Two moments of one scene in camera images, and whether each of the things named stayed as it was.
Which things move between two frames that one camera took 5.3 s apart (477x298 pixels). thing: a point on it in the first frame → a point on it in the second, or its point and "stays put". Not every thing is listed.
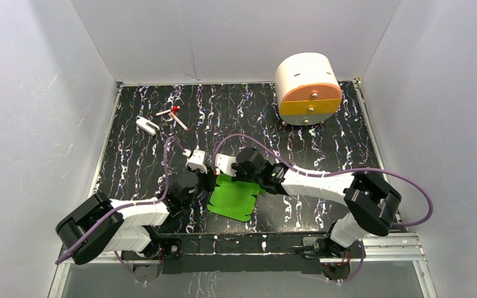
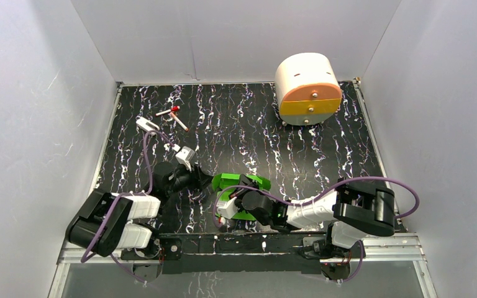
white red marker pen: (179, 121) stays put
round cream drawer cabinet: (307, 89) stays put
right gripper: (237, 168) → (238, 200)
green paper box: (233, 198) stays put
